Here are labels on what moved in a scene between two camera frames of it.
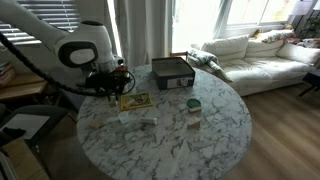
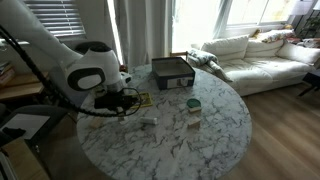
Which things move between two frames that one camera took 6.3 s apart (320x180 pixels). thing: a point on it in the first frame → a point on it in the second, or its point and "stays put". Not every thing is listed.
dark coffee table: (313, 80) stays put
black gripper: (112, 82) → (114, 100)
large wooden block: (95, 122) stays put
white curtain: (141, 30) stays put
